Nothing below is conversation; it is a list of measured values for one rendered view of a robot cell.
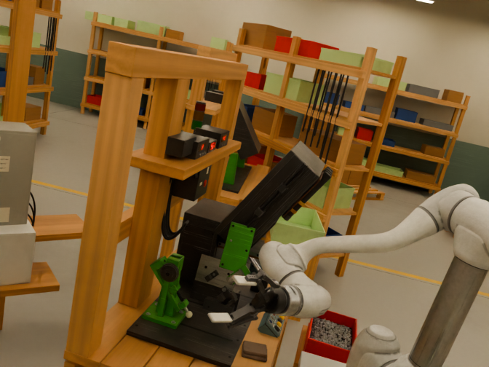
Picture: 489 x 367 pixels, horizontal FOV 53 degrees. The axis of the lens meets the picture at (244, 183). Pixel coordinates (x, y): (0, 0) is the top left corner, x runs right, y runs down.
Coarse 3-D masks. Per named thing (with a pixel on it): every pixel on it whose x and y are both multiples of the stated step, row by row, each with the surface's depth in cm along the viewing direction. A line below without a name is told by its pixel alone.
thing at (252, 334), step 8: (264, 312) 221; (256, 320) 213; (248, 328) 206; (256, 328) 207; (248, 336) 199; (256, 336) 201; (264, 336) 202; (272, 336) 203; (280, 336) 206; (272, 344) 198; (240, 352) 187; (272, 352) 192; (240, 360) 183; (248, 360) 184; (256, 360) 185; (272, 360) 187
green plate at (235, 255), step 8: (232, 224) 217; (240, 224) 216; (232, 232) 217; (240, 232) 216; (248, 232) 216; (232, 240) 217; (240, 240) 216; (248, 240) 215; (224, 248) 217; (232, 248) 216; (240, 248) 216; (248, 248) 215; (224, 256) 217; (232, 256) 216; (240, 256) 216; (224, 264) 217; (232, 264) 216; (240, 264) 215
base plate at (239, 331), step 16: (240, 288) 239; (192, 304) 214; (240, 304) 224; (144, 320) 194; (192, 320) 202; (208, 320) 204; (144, 336) 184; (160, 336) 186; (176, 336) 188; (192, 336) 191; (208, 336) 193; (224, 336) 196; (240, 336) 198; (192, 352) 181; (208, 352) 183; (224, 352) 185
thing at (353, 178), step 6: (348, 174) 895; (354, 174) 904; (360, 174) 912; (342, 180) 891; (348, 180) 901; (354, 180) 909; (360, 180) 918; (354, 186) 905; (354, 192) 857; (372, 192) 884; (378, 192) 896; (354, 198) 864; (366, 198) 884; (372, 198) 894; (378, 198) 903
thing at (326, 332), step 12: (336, 312) 232; (312, 324) 226; (324, 324) 229; (336, 324) 229; (348, 324) 232; (312, 336) 214; (324, 336) 215; (336, 336) 218; (348, 336) 221; (312, 348) 205; (324, 348) 204; (336, 348) 203; (348, 348) 211; (336, 360) 204
